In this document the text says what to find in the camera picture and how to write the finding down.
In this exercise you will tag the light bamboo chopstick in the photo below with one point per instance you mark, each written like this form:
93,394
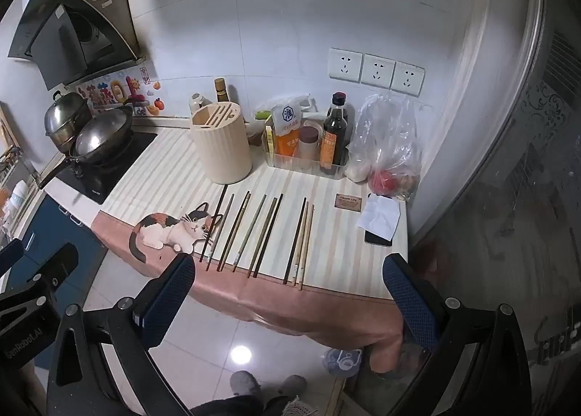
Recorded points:
301,243
307,247

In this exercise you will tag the beige ribbed utensil holder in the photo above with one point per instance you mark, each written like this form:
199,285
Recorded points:
222,146

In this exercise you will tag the oil bottle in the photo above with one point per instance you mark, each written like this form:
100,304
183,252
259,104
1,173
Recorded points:
221,90

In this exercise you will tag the white blue packet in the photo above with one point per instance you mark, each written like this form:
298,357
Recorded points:
288,116

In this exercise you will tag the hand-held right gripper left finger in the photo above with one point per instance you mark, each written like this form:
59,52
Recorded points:
168,302

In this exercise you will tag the white crumpled paper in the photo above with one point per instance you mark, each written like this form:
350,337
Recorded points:
379,216

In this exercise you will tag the clear plastic organizer tray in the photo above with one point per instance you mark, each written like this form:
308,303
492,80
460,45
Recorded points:
304,164

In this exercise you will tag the white wall outlet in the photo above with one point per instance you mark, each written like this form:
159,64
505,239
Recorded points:
407,76
345,65
376,69

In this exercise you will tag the jar with brown lid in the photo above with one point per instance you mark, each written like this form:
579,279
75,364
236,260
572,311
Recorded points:
309,141

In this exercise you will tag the small white jar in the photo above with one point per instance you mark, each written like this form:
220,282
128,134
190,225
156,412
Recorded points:
196,102

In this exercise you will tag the white round bun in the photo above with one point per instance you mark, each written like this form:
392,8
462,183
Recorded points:
358,168

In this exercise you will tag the clear plastic bag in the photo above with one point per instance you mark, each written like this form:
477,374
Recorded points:
386,139

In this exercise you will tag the striped cat print tablecloth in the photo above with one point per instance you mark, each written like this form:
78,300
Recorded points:
281,302

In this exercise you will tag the colourful wall sticker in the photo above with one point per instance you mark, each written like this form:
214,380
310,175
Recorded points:
113,93

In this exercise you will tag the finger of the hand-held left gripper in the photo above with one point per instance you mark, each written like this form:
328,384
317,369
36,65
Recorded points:
56,264
10,252

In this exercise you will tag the black range hood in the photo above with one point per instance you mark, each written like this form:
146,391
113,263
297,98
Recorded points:
59,34

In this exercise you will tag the metal wall rack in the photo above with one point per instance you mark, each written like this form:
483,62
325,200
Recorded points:
13,166

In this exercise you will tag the thin brown chopstick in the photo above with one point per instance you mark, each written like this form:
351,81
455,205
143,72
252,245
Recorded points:
250,233

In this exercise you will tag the yellow box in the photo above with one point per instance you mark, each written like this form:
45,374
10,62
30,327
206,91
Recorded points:
270,139

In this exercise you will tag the steel steamer pot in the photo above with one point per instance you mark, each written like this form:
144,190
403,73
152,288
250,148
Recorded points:
66,118

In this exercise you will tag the blue cabinet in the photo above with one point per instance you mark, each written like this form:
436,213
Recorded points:
54,225

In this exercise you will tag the black smartphone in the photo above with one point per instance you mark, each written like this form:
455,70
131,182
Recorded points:
378,240

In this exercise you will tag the grey slipper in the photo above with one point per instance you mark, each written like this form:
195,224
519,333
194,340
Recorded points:
245,382
293,384

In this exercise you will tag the dark soy sauce bottle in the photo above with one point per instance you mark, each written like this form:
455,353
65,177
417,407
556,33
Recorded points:
334,134

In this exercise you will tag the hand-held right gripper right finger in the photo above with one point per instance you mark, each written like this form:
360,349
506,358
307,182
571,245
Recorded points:
408,302

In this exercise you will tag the black induction cooktop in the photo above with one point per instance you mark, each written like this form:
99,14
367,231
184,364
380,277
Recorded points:
115,173

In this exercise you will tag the blue white plastic jug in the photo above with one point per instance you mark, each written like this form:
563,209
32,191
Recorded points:
342,360

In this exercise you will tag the red tomato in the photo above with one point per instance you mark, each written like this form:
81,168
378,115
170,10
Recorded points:
383,182

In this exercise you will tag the orange packet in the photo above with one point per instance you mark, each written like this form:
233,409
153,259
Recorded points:
288,144

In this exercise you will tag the steel wok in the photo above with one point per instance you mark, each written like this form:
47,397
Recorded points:
102,134

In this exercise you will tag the person's left forearm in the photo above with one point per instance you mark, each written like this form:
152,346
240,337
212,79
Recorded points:
29,391

